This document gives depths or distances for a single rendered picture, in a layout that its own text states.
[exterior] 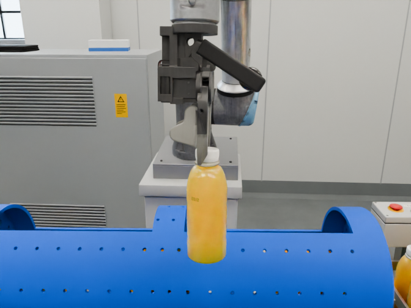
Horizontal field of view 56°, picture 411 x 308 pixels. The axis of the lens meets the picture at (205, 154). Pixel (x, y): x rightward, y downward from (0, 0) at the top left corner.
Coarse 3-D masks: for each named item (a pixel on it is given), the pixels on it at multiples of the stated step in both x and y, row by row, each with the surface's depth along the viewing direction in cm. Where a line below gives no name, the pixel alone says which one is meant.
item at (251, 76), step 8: (200, 48) 57; (208, 48) 57; (216, 48) 57; (208, 56) 57; (216, 56) 57; (224, 56) 57; (216, 64) 58; (224, 64) 58; (232, 64) 58; (240, 64) 58; (232, 72) 58; (240, 72) 58; (248, 72) 58; (256, 72) 59; (240, 80) 58; (248, 80) 58; (256, 80) 58; (264, 80) 58; (248, 88) 59; (256, 88) 58
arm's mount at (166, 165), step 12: (168, 144) 138; (216, 144) 137; (228, 144) 137; (156, 156) 127; (168, 156) 127; (228, 156) 126; (156, 168) 122; (168, 168) 121; (180, 168) 121; (228, 168) 120
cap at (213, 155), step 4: (196, 148) 63; (208, 148) 63; (212, 148) 63; (216, 148) 63; (196, 152) 62; (208, 152) 61; (212, 152) 61; (216, 152) 61; (196, 156) 62; (208, 156) 61; (212, 156) 61; (216, 156) 61; (196, 160) 62; (204, 160) 61; (208, 160) 61; (212, 160) 61; (216, 160) 62
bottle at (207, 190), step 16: (192, 176) 62; (208, 176) 61; (224, 176) 63; (192, 192) 62; (208, 192) 61; (224, 192) 62; (192, 208) 62; (208, 208) 61; (224, 208) 63; (192, 224) 63; (208, 224) 62; (224, 224) 64; (192, 240) 64; (208, 240) 62; (224, 240) 64; (192, 256) 64; (208, 256) 63; (224, 256) 65
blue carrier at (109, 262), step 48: (0, 240) 77; (48, 240) 76; (96, 240) 76; (144, 240) 76; (240, 240) 76; (288, 240) 76; (336, 240) 76; (384, 240) 76; (0, 288) 74; (48, 288) 73; (96, 288) 73; (144, 288) 73; (192, 288) 73; (240, 288) 73; (288, 288) 73; (336, 288) 73; (384, 288) 72
